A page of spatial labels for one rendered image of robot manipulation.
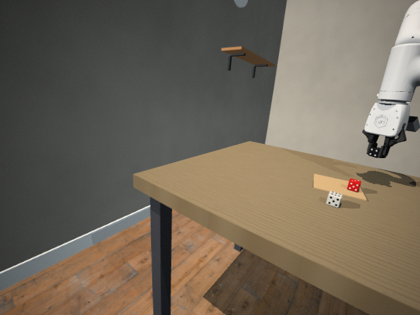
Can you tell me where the black die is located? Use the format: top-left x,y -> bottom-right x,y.
368,147 -> 380,158

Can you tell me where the red die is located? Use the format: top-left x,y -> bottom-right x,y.
347,178 -> 361,192

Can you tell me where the tan flat mat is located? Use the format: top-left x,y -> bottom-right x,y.
313,174 -> 367,201

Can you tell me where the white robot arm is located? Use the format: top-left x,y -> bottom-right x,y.
377,0 -> 420,132

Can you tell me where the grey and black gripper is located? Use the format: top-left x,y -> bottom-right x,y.
362,101 -> 410,158

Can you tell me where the white die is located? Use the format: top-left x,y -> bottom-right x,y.
326,191 -> 343,208

